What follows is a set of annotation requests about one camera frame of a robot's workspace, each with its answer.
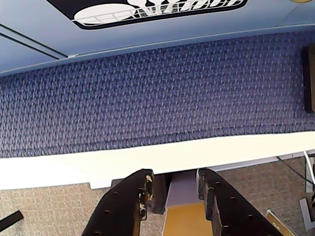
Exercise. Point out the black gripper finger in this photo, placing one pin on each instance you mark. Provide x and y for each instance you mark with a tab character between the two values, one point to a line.
120	204
229	209

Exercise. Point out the blue cabinet door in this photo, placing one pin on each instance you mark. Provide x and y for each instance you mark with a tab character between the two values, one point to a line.
172	32

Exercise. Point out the yellow block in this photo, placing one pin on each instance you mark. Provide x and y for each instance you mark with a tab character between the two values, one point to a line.
184	221

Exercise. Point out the gold metal strip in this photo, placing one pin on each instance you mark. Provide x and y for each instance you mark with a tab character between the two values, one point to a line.
276	222

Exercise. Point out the white board panel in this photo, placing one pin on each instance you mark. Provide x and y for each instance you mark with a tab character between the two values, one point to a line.
73	169

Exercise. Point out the black tape strip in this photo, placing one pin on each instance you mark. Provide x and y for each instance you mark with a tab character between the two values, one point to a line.
11	218

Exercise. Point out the brown box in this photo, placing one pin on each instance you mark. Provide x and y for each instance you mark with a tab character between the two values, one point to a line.
309	78

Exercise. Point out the black white dishwasher sticker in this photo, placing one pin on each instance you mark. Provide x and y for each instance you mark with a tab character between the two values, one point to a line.
157	12

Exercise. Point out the grey metal bracket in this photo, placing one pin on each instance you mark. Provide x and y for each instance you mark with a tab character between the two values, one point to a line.
306	214

